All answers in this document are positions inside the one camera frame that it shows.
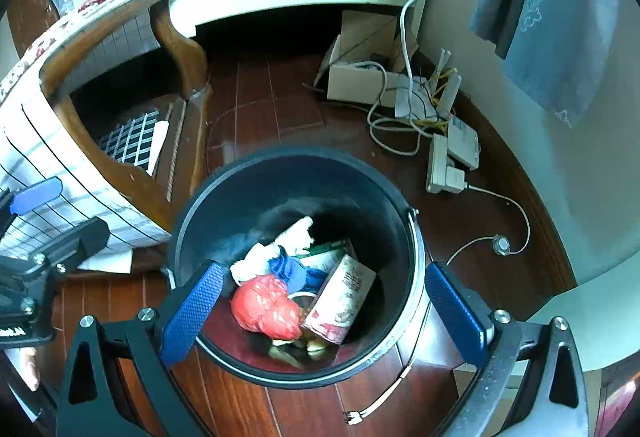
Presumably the black trash bin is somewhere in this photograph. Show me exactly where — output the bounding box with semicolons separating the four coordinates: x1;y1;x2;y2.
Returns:
167;146;433;390

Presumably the person's left hand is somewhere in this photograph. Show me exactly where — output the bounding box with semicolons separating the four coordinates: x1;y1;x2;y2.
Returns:
17;348;42;390

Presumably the checkered white tablecloth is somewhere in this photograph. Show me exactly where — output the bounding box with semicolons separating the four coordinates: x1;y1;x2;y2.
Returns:
0;0;171;250

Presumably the white cable with inline switch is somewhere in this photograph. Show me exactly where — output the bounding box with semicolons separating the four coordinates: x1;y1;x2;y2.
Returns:
445;184;532;268

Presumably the red knitted ball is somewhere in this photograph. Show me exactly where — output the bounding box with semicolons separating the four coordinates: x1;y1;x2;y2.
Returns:
230;273;304;340

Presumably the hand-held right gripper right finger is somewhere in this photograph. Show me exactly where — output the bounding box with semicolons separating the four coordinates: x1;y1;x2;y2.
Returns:
424;261;591;437

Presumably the brown wooden door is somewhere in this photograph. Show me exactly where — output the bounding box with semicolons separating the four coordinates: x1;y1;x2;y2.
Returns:
7;0;61;58

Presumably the white paper sheet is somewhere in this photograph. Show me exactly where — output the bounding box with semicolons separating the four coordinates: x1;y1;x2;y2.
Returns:
77;247;135;275

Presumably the white router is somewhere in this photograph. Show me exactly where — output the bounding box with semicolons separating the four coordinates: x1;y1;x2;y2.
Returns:
395;48;463;120

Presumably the white power strip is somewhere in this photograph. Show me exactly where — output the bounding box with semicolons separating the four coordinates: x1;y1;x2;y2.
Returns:
426;133;468;194

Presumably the open cardboard box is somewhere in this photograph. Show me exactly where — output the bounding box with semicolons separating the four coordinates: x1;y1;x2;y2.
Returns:
314;9;421;110

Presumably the white adapter box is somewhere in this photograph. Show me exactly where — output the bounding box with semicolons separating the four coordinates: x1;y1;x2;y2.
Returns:
446;117;481;169

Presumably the long white cable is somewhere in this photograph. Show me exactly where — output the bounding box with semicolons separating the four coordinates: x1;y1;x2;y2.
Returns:
367;0;457;156

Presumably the small red white carton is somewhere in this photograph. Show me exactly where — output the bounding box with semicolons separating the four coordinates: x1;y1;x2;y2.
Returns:
301;253;377;345

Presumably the clear white plastic bag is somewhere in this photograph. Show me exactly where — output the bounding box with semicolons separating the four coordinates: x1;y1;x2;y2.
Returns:
230;242;281;285

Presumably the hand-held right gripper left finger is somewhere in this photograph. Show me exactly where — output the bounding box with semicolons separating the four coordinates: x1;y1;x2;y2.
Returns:
56;259;226;437

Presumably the green white carton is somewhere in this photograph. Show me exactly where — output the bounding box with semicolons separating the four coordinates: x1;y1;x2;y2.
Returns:
295;238;358;275

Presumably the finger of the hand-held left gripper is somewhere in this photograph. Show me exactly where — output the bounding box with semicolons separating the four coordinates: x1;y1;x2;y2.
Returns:
32;218;111;275
9;177;64;216

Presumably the yellow plastic bag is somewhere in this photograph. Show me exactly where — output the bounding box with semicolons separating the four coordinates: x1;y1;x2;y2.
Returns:
267;337;331;363

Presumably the blue ball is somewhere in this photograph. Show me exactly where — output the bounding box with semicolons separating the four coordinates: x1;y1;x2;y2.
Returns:
267;253;327;295

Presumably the white cable with plug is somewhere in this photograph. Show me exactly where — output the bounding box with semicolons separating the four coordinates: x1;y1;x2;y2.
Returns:
345;297;436;425

